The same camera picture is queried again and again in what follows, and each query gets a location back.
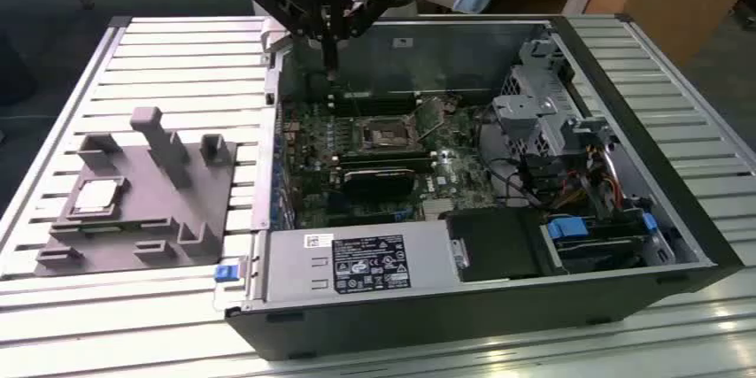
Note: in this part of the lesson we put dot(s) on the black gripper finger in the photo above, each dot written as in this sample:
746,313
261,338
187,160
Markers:
327,55
335,55

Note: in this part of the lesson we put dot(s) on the silver CPU with green edge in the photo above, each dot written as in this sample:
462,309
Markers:
98,195

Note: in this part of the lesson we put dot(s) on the CPU socket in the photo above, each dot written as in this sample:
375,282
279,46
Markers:
385,134

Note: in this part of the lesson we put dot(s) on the black RAM slot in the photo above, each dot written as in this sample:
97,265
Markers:
373,95
385,165
385,156

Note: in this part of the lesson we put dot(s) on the black graphics card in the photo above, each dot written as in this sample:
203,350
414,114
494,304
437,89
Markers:
378,183

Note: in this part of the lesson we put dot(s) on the green motherboard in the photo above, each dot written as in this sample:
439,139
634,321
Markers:
455,174

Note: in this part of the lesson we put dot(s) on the silver metal drive cage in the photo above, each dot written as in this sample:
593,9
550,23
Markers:
531,121

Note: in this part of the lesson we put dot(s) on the black expansion slot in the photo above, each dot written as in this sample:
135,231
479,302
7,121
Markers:
355,220

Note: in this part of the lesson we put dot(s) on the silver chipset heatsink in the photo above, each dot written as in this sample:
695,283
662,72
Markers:
441,210

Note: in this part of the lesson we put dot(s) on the gray power supply unit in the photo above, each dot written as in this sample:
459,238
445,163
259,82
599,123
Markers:
295,258

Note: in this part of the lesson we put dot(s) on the gray plastic parts rack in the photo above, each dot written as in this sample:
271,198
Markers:
149,218

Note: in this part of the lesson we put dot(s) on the blue case latch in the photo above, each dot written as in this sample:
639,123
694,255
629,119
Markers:
226,274

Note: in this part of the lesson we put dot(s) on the green RAM stick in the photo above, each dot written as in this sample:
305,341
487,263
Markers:
118,227

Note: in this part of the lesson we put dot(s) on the blue disk carrier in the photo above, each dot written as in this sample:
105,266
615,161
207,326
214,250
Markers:
567,228

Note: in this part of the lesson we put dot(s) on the black open PC case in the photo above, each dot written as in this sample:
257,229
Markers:
414,329

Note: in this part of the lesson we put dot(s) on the metal disk bay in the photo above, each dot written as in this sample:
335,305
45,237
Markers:
609,249

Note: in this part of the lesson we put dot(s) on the black plastic air duct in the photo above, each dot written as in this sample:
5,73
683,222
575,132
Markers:
502,241

